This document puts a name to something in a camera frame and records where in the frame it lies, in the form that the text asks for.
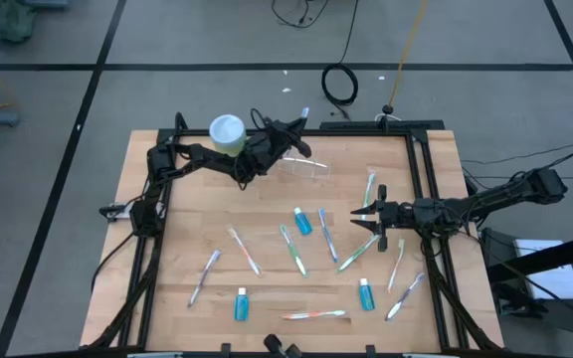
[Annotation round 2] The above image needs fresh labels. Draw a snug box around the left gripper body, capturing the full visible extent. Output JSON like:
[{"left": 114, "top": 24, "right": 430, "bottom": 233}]
[{"left": 236, "top": 120, "right": 298, "bottom": 179}]

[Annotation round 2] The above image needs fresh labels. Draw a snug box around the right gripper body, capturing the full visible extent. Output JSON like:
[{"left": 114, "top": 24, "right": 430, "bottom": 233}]
[{"left": 376, "top": 184, "right": 420, "bottom": 253}]

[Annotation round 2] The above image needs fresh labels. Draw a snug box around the green toothbrush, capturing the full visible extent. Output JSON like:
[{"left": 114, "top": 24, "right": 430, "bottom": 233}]
[
  {"left": 336, "top": 233, "right": 382, "bottom": 274},
  {"left": 279, "top": 223, "right": 309, "bottom": 278},
  {"left": 362, "top": 170, "right": 378, "bottom": 221}
]

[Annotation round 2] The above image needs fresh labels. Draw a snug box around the blue toothbrush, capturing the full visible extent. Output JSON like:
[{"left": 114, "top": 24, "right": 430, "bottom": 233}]
[{"left": 317, "top": 207, "right": 340, "bottom": 264}]

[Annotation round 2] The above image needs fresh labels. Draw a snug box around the blue mouthwash bottle white cap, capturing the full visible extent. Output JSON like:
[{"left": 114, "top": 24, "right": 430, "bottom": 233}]
[
  {"left": 292, "top": 206, "right": 314, "bottom": 237},
  {"left": 233, "top": 286, "right": 251, "bottom": 322},
  {"left": 358, "top": 277, "right": 376, "bottom": 312}
]

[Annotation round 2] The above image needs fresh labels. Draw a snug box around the purple toothbrush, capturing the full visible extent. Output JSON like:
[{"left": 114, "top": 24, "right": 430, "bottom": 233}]
[
  {"left": 385, "top": 271, "right": 427, "bottom": 322},
  {"left": 187, "top": 249, "right": 223, "bottom": 309}
]

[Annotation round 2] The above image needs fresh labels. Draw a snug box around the clear acrylic organizer box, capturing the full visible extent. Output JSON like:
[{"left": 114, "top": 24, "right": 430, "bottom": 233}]
[{"left": 276, "top": 148, "right": 333, "bottom": 181}]

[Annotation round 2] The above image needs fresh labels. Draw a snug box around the green disinfecting wipes canister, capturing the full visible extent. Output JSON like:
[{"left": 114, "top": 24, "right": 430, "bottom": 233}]
[{"left": 208, "top": 113, "right": 247, "bottom": 158}]

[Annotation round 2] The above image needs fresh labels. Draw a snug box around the black ball-head stand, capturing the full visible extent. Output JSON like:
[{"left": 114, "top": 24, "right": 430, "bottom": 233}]
[{"left": 374, "top": 102, "right": 403, "bottom": 134}]

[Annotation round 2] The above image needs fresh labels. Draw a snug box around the black cart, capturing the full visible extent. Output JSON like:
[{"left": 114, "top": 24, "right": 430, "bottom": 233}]
[{"left": 479, "top": 226, "right": 573, "bottom": 358}]

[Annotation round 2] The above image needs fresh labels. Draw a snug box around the white box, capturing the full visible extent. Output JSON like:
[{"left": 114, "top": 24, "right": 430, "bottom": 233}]
[{"left": 512, "top": 238, "right": 573, "bottom": 300}]

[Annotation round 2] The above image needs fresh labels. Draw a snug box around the green bag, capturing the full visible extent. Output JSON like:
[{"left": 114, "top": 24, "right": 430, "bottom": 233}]
[{"left": 0, "top": 0, "right": 38, "bottom": 44}]

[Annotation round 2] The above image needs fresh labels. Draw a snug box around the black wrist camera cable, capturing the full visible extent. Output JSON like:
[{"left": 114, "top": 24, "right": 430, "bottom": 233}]
[{"left": 249, "top": 106, "right": 269, "bottom": 132}]

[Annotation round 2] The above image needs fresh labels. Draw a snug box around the coiled black floor cable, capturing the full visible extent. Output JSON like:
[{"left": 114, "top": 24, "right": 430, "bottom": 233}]
[{"left": 319, "top": 0, "right": 362, "bottom": 121}]

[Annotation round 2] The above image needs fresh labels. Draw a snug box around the black aluminium table frame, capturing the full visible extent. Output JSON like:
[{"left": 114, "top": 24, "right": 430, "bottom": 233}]
[{"left": 87, "top": 118, "right": 504, "bottom": 358}]

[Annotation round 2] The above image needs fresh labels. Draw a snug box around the thin black floor cable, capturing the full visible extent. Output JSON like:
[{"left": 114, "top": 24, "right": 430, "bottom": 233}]
[{"left": 271, "top": 0, "right": 331, "bottom": 30}]

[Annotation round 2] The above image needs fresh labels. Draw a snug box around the yellow cable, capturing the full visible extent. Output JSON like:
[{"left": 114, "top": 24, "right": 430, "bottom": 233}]
[{"left": 388, "top": 0, "right": 430, "bottom": 108}]

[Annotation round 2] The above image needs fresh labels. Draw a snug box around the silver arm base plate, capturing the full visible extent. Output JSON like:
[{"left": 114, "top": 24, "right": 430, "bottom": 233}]
[{"left": 99, "top": 201, "right": 136, "bottom": 221}]

